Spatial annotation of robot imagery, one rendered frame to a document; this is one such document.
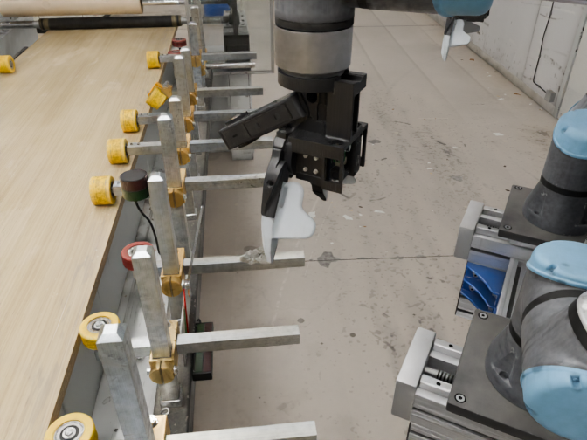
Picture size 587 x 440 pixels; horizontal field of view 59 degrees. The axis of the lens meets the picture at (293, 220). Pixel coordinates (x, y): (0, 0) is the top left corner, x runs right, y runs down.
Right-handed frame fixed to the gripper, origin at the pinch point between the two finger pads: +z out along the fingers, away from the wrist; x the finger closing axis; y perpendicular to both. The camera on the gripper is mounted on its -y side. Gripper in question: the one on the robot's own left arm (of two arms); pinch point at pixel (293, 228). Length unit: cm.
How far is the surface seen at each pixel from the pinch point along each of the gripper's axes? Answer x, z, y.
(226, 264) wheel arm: 38, 46, -38
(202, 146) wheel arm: 76, 37, -71
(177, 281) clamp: 26, 45, -44
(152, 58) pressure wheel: 144, 36, -147
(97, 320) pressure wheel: 5, 41, -48
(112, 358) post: -15.0, 18.1, -19.8
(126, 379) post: -14.4, 22.5, -18.9
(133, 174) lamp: 26, 18, -52
